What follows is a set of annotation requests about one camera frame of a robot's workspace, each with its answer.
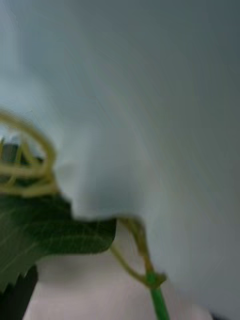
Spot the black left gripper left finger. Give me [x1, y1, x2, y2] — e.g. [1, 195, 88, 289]
[0, 264, 39, 320]

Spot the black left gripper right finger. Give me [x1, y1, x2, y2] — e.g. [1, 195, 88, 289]
[209, 311, 237, 320]

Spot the pale blue flower green stem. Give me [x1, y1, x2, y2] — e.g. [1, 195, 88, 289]
[0, 0, 240, 320]

